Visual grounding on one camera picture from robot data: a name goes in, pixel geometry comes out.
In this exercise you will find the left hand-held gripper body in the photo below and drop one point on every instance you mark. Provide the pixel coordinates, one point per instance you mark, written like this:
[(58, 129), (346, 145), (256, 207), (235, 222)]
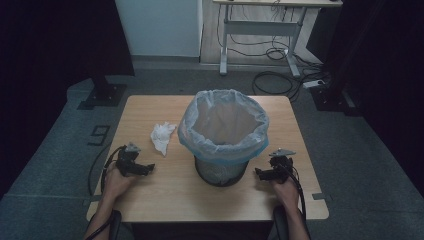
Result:
[(127, 162)]

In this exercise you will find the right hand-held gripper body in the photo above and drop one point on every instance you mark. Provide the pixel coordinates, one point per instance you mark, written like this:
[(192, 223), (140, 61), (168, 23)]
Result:
[(282, 164)]

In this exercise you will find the white tissue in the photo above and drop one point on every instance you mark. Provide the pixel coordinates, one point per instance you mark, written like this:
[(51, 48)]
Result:
[(162, 135)]

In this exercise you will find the black mesh trash can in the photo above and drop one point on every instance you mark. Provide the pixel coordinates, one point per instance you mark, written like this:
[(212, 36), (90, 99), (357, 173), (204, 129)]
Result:
[(220, 174)]

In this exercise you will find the translucent plastic trash bag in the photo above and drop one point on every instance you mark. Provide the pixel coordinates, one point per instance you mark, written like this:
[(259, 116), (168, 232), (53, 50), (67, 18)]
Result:
[(200, 140)]

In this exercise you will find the person's left hand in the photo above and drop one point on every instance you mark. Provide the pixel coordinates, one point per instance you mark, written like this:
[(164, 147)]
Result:
[(117, 185)]

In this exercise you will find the person's right hand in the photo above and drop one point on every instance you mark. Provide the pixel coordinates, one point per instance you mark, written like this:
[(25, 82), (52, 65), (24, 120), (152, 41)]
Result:
[(287, 194)]

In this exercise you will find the black stand base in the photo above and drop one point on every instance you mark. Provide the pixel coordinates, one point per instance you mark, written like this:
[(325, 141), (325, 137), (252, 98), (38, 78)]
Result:
[(104, 95), (333, 100)]

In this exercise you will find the white power strip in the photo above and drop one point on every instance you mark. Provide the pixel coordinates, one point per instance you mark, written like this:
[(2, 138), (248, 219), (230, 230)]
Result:
[(313, 84)]

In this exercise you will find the black curtain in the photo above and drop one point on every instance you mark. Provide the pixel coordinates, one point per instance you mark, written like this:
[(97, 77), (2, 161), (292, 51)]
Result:
[(50, 46), (383, 66)]

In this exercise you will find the white cabinet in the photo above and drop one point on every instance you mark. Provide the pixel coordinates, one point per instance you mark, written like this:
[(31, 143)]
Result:
[(160, 26)]

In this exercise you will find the white metal frame desk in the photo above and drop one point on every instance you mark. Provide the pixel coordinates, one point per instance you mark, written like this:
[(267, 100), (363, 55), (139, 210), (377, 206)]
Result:
[(260, 28)]

